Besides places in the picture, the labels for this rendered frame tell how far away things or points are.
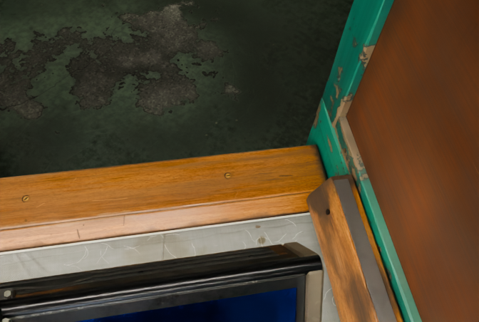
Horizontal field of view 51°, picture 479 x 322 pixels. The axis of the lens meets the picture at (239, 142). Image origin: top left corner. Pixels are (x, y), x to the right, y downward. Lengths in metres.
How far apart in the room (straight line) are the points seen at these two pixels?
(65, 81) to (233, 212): 1.31
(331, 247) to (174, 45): 1.50
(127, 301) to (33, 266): 0.45
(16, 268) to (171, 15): 1.58
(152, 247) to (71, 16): 1.59
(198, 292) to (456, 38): 0.33
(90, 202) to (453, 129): 0.53
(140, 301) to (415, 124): 0.37
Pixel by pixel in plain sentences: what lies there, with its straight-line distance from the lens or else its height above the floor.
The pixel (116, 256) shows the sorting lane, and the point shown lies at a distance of 0.79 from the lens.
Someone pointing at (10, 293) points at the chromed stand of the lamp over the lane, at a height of 1.11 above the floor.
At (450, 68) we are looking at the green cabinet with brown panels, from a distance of 0.53.
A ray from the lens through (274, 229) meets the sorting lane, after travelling 0.81.
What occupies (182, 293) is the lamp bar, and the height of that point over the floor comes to 1.11.
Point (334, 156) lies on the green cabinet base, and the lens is 0.81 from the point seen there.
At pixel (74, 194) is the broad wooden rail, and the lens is 0.82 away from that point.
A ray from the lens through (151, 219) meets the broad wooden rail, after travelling 0.79.
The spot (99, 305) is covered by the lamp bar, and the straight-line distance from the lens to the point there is 0.38.
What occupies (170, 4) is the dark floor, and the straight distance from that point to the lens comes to 2.27.
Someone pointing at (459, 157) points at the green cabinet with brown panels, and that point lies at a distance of 0.53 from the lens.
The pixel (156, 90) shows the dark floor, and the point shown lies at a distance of 1.93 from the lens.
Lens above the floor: 1.46
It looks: 55 degrees down
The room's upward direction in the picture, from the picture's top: 8 degrees clockwise
